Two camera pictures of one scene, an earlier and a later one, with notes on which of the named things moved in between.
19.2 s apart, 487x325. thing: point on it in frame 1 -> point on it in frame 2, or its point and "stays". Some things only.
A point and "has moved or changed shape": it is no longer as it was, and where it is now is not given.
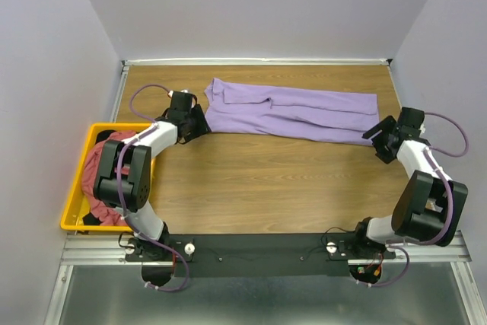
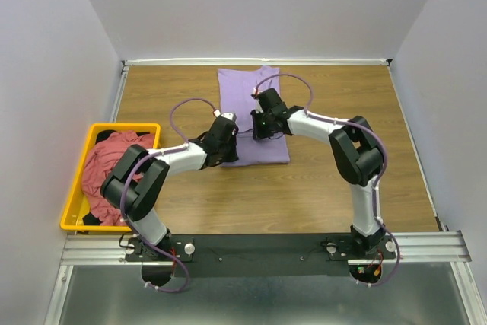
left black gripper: [194, 123] -> [230, 148]
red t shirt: [108, 215] stays
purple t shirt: [232, 109] has moved or changed shape
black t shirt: [90, 219] stays
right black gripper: [383, 136] -> [260, 127]
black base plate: [258, 255] stays
